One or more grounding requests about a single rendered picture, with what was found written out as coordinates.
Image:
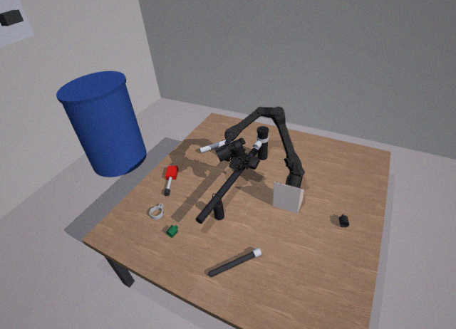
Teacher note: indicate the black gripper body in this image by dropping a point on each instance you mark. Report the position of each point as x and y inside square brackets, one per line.
[252, 162]

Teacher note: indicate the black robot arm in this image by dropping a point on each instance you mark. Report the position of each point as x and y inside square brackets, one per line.
[292, 160]

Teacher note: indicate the silver metal ring clamp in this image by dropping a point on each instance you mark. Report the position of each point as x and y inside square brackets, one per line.
[157, 208]

